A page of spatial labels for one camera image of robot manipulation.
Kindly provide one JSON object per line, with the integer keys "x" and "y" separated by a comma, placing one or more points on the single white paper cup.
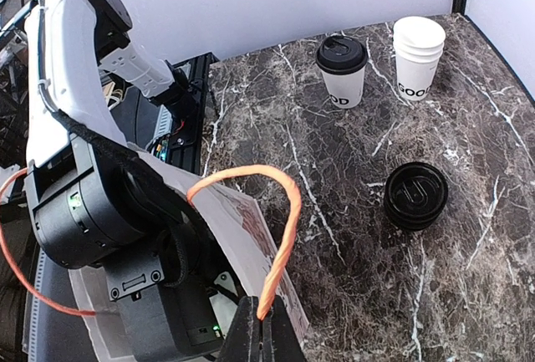
{"x": 345, "y": 91}

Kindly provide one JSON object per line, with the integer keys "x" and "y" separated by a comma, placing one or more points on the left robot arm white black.
{"x": 95, "y": 202}

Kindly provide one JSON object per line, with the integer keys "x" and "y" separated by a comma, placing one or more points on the black cup lid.
{"x": 341, "y": 55}

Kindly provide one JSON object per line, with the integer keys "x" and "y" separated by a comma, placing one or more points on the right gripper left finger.
{"x": 243, "y": 340}

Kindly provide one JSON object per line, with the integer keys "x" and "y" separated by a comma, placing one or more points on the white paper takeout bag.
{"x": 238, "y": 226}

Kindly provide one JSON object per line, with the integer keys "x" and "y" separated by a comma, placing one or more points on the white slotted cable duct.
{"x": 30, "y": 328}

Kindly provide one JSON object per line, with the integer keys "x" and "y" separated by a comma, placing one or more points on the stack of black cup lids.
{"x": 415, "y": 195}

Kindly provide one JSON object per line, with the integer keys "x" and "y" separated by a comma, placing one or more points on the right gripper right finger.
{"x": 279, "y": 341}

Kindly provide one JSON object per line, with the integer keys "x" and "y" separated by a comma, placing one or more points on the stack of white paper cups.
{"x": 418, "y": 44}

